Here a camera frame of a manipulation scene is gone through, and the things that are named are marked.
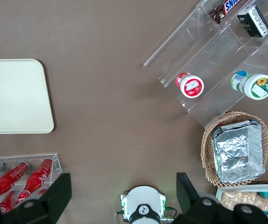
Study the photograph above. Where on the green lidded yogurt cup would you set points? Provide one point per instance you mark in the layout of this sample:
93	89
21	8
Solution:
259	86

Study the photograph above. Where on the clear acrylic bottle rack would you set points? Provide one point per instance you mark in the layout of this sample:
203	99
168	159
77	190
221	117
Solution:
57	163

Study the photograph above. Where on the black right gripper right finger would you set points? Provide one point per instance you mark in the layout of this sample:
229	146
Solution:
189	200

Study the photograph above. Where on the white snack tray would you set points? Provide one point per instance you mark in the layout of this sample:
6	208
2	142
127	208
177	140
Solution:
241	187

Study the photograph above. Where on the cream rectangular plastic tray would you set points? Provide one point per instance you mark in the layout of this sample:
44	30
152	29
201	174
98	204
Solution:
15	95

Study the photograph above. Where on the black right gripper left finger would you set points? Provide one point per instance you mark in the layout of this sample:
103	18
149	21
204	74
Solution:
52	200

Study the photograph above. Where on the brown Snickers chocolate bar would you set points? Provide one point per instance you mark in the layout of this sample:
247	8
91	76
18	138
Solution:
229	5

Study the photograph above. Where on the aluminium foil container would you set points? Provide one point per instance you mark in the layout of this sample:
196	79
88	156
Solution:
236	151

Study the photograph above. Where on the red lidded yogurt cup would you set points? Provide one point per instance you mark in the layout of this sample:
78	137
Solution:
192	86

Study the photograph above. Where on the black and white carton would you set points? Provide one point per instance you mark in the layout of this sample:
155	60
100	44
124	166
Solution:
252	21

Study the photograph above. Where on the clear acrylic stepped shelf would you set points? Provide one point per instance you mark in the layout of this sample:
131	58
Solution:
217	46

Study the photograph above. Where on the light wicker basket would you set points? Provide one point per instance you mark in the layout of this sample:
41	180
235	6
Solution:
208	151

